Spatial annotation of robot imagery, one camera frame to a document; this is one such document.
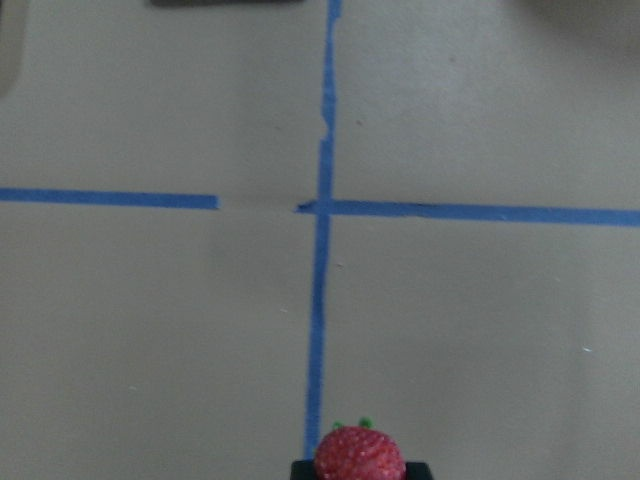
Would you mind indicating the red strawberry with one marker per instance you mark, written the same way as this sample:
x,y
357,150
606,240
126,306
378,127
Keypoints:
x,y
358,452

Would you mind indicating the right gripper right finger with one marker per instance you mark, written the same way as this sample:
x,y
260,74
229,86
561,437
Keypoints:
x,y
418,471

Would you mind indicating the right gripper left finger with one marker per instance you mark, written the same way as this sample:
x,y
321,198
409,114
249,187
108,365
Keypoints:
x,y
302,470

